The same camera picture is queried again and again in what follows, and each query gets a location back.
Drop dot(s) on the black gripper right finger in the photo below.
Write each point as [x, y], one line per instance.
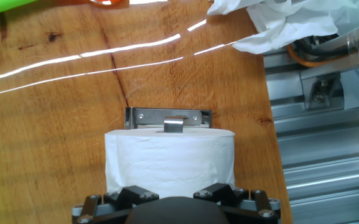
[219, 193]

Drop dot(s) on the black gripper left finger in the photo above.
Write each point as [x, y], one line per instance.
[132, 194]

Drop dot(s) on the white toilet paper roll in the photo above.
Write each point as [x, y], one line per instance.
[170, 161]

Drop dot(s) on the steel paper roll holder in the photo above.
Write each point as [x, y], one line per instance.
[151, 116]

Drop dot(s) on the wooden board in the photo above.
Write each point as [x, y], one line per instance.
[58, 124]

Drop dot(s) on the crumpled white tissue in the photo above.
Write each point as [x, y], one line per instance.
[285, 21]

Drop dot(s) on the metal corner bracket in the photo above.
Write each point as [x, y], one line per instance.
[319, 91]

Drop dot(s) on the aluminium frame bar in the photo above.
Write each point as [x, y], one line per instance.
[353, 46]

